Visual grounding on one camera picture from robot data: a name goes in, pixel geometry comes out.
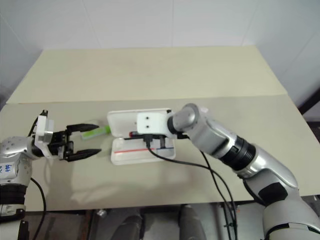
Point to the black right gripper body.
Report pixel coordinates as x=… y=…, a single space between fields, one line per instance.
x=155 y=136

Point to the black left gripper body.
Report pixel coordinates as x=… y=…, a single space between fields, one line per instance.
x=59 y=145

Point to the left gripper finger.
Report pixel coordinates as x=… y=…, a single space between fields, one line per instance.
x=81 y=126
x=83 y=153

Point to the red marker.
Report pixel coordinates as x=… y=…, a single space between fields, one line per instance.
x=132 y=135

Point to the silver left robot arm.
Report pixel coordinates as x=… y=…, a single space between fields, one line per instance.
x=15 y=155

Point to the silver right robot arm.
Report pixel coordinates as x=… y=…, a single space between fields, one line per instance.
x=250 y=155

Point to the green marker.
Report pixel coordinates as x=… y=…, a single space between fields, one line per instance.
x=93 y=133

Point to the white pencil case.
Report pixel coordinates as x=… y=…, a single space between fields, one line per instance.
x=125 y=120

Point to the small silver metal part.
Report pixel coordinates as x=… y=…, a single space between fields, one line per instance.
x=101 y=213

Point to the dark rounded shape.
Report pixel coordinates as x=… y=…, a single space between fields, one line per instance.
x=131 y=225
x=191 y=222

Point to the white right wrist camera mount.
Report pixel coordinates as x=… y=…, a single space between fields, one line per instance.
x=151 y=123

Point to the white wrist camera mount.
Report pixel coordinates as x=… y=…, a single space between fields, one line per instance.
x=151 y=123
x=41 y=131

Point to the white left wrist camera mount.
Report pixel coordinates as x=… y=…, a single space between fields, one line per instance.
x=41 y=131

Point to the black metal frame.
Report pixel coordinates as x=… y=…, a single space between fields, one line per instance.
x=310 y=100

